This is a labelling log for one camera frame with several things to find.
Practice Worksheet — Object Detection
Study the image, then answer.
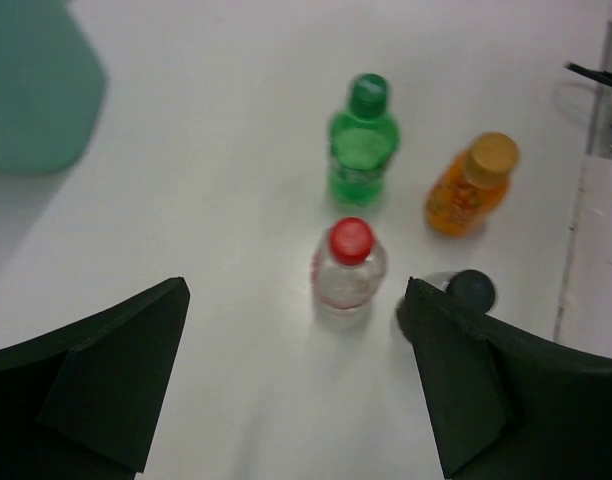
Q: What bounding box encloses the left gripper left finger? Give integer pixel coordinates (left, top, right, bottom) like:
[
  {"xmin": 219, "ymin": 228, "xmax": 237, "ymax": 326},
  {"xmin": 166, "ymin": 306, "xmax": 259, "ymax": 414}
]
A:
[{"xmin": 0, "ymin": 277, "xmax": 190, "ymax": 479}]

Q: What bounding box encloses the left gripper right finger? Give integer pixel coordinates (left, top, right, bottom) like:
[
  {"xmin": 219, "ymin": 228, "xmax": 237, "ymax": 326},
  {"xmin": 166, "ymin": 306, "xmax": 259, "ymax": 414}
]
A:
[{"xmin": 403, "ymin": 278, "xmax": 612, "ymax": 479}]

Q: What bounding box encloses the small red-cap cola bottle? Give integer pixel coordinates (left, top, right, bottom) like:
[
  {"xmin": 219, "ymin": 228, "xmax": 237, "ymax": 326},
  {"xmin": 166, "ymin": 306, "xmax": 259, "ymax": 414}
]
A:
[{"xmin": 310, "ymin": 217, "xmax": 388, "ymax": 331}]

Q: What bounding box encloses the green plastic bin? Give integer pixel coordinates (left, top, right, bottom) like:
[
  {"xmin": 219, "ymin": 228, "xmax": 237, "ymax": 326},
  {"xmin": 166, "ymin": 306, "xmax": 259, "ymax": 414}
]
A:
[{"xmin": 0, "ymin": 1, "xmax": 107, "ymax": 175}]

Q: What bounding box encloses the black-cap black-label bottle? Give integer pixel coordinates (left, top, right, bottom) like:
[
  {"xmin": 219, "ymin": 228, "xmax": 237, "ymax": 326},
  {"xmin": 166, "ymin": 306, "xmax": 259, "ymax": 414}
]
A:
[{"xmin": 395, "ymin": 269, "xmax": 497, "ymax": 345}]

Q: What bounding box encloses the orange juice bottle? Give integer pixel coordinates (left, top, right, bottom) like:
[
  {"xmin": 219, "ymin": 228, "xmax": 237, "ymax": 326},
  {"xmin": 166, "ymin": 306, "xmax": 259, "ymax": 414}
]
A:
[{"xmin": 424, "ymin": 132, "xmax": 520, "ymax": 237}]

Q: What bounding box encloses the green soda bottle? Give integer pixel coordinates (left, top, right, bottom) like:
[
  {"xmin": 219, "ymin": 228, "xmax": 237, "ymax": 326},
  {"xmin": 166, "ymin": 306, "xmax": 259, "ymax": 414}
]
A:
[{"xmin": 327, "ymin": 73, "xmax": 400, "ymax": 207}]

